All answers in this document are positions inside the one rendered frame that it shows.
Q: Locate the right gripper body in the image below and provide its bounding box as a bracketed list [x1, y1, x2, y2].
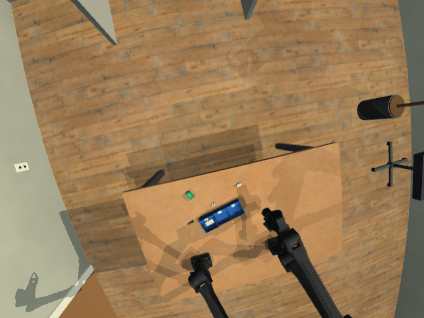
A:
[263, 219, 272, 232]

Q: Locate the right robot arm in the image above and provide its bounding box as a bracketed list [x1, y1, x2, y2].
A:
[261, 207, 352, 318]

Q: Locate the blue rack of bins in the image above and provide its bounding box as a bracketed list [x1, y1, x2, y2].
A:
[199, 199, 245, 233]

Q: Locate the small green block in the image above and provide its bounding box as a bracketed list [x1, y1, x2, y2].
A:
[186, 191, 195, 200]

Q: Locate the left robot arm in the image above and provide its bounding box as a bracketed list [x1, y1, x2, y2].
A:
[188, 255, 229, 318]

